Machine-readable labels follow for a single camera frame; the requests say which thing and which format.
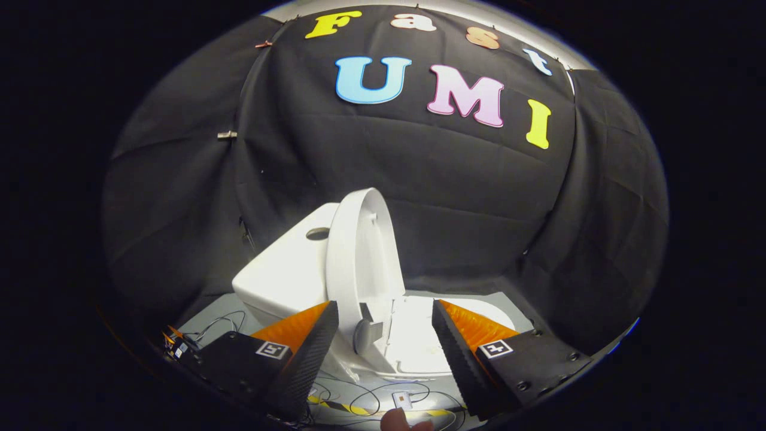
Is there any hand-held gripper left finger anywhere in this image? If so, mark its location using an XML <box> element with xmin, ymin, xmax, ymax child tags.
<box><xmin>178</xmin><ymin>301</ymin><xmax>340</xmax><ymax>421</ymax></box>

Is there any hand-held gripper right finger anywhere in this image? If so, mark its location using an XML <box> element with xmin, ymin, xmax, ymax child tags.
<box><xmin>431</xmin><ymin>299</ymin><xmax>594</xmax><ymax>421</ymax></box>

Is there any white toilet lid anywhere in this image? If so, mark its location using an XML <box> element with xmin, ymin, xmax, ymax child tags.
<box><xmin>326</xmin><ymin>187</ymin><xmax>407</xmax><ymax>355</ymax></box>

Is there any white ceramic toilet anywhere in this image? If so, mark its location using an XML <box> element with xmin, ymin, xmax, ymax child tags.
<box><xmin>232</xmin><ymin>202</ymin><xmax>519</xmax><ymax>384</ymax></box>

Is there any yellow black hazard tape strip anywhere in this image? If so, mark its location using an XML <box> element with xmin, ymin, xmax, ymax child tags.
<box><xmin>307</xmin><ymin>395</ymin><xmax>469</xmax><ymax>420</ymax></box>

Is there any small electronic device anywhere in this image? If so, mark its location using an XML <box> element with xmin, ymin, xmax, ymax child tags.
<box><xmin>163</xmin><ymin>325</ymin><xmax>202</xmax><ymax>361</ymax></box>

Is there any black backdrop cloth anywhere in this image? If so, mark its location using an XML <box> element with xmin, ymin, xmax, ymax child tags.
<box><xmin>102</xmin><ymin>5</ymin><xmax>670</xmax><ymax>360</ymax></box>

